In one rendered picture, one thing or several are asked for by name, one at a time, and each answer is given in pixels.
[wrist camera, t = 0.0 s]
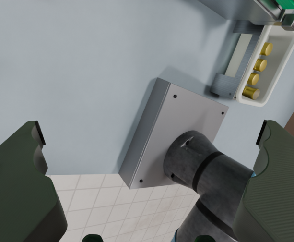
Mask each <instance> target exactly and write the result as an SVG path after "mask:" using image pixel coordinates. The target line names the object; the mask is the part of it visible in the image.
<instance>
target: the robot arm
mask: <svg viewBox="0 0 294 242"><path fill-rule="evenodd" d="M43 145H46V143H45V140H44V137H43V134H42V131H41V128H40V125H39V123H38V121H37V120H36V121H28V122H26V123H25V124H24V125H23V126H21V127H20V128H19V129H18V130H17V131H16V132H14V133H13V134H12V135H11V136H10V137H9V138H8V139H6V140H5V141H4V142H3V143H2V144H1V145H0V242H59V241H60V239H61V238H62V237H63V235H64V234H65V232H66V230H67V227H68V224H67V220H66V217H65V214H64V211H63V207H62V205H61V202H60V199H59V197H58V194H57V192H56V189H55V187H54V184H53V181H52V179H51V178H50V177H48V176H45V174H46V172H47V170H48V166H47V163H46V161H45V158H44V155H43V153H42V148H43ZM256 145H258V147H259V149H260V151H259V154H258V156H257V159H256V161H255V164H254V167H253V170H254V171H253V170H251V169H250V168H248V167H246V166H244V165H243V164H241V163H239V162H237V161H236V160H234V159H232V158H230V157H229V156H227V155H225V154H223V153H222V152H220V151H219V150H218V149H217V148H216V147H215V146H214V145H213V144H212V143H211V142H210V140H209V139H208V138H207V137H206V136H205V135H203V134H201V133H200V132H198V131H195V130H191V131H187V132H185V133H183V134H182V135H180V136H179V137H178V138H177V139H176V140H175V141H174V142H173V143H172V144H171V146H170V147H169V149H168V151H167V153H166V156H165V159H164V173H165V175H166V176H167V177H168V178H169V179H170V180H172V181H173V182H176V183H178V184H181V185H183V186H186V187H188V188H190V189H192V190H194V191H195V192H196V193H197V194H198V195H200V197H199V199H198V200H197V202H196V203H195V205H194V206H193V208H192V209H191V211H190V212H189V214H188V215H187V217H186V218H185V220H184V221H183V223H182V224H181V226H180V227H179V228H178V229H177V230H176V231H175V234H174V237H173V238H172V240H171V242H294V137H293V136H292V135H291V134H290V133H289V132H288V131H286V130H285V129H284V128H283V127H282V126H281V125H280V124H279V123H277V122H276V121H273V120H264V122H263V124H262V127H261V130H260V132H259V136H258V139H257V141H256Z"/></svg>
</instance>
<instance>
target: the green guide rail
mask: <svg viewBox="0 0 294 242"><path fill-rule="evenodd" d="M276 1H277V2H278V4H279V5H280V6H281V7H282V8H283V9H294V0H276Z"/></svg>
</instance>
